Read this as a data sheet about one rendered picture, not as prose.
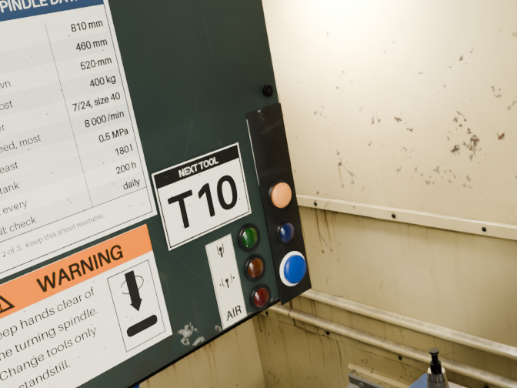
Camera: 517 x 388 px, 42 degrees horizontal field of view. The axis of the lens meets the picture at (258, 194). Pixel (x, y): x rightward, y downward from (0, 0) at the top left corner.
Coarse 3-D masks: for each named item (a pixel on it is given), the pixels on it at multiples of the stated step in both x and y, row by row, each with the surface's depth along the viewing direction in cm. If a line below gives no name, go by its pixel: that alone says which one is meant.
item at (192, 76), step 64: (128, 0) 54; (192, 0) 58; (256, 0) 63; (128, 64) 54; (192, 64) 59; (256, 64) 63; (192, 128) 59; (256, 192) 65; (64, 256) 52; (192, 256) 61; (192, 320) 62; (128, 384) 58
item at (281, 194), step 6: (276, 186) 66; (282, 186) 66; (288, 186) 67; (276, 192) 66; (282, 192) 66; (288, 192) 67; (276, 198) 66; (282, 198) 66; (288, 198) 67; (276, 204) 66; (282, 204) 66
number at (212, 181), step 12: (228, 168) 62; (204, 180) 61; (216, 180) 61; (228, 180) 62; (204, 192) 61; (216, 192) 62; (228, 192) 63; (240, 192) 64; (204, 204) 61; (216, 204) 62; (228, 204) 63; (240, 204) 64; (204, 216) 61; (216, 216) 62
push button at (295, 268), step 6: (288, 258) 68; (294, 258) 68; (300, 258) 69; (288, 264) 68; (294, 264) 68; (300, 264) 69; (288, 270) 68; (294, 270) 68; (300, 270) 69; (288, 276) 68; (294, 276) 68; (300, 276) 69; (288, 282) 69; (294, 282) 69
